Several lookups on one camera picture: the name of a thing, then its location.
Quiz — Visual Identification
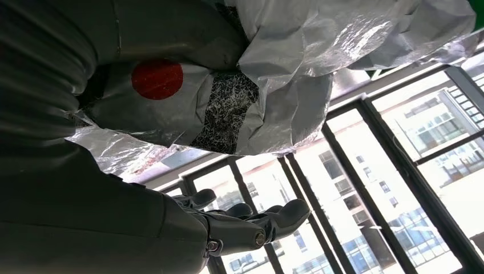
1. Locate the green conveyor belt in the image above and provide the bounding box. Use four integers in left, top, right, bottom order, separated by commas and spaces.
468, 0, 484, 31

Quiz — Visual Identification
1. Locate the building outside window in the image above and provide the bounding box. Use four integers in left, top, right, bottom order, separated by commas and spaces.
162, 53, 484, 274

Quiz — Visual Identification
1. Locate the black window frame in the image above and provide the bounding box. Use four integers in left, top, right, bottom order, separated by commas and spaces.
151, 64, 484, 274

